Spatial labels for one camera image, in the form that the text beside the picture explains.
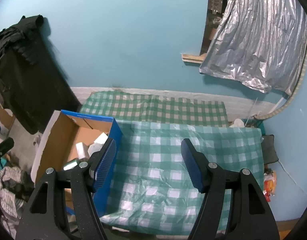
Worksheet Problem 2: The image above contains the braided rope cord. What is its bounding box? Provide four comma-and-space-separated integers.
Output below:
254, 27, 307, 120

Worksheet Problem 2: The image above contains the white square charger cube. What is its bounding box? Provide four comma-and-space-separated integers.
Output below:
94, 132, 108, 145

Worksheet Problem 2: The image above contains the green checkered plastic tablecloth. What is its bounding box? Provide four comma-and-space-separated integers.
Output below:
100, 120, 264, 235

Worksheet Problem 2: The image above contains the white oblong charger case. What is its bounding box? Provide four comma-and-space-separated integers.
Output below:
75, 142, 90, 159

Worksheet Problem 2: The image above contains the black hanging garment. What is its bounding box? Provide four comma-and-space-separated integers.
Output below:
0, 15, 81, 134

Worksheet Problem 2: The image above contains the wooden ledge piece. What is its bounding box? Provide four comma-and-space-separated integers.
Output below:
181, 53, 206, 64

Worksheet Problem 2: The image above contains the striped black white clothing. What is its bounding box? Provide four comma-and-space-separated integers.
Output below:
0, 166, 26, 239

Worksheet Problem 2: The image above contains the green metal tin can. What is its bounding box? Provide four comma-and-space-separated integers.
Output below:
63, 158, 80, 171

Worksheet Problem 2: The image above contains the white UK plug adapter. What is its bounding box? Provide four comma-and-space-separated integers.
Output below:
88, 143, 103, 157

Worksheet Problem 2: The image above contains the dark grey cushion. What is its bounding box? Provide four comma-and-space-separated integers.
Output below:
261, 135, 279, 165

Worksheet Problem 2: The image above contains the silver foil curtain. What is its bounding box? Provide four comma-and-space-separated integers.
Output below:
199, 0, 307, 95

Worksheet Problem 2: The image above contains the small-check green cloth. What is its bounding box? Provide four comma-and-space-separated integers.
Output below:
80, 90, 229, 127

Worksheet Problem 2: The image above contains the blue cardboard box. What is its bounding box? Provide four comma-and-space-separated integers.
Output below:
30, 109, 124, 218

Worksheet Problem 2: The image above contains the white round cup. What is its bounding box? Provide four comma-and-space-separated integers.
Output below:
230, 119, 245, 128

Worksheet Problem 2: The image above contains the orange snack packet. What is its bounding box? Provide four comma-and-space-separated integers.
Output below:
263, 170, 277, 202

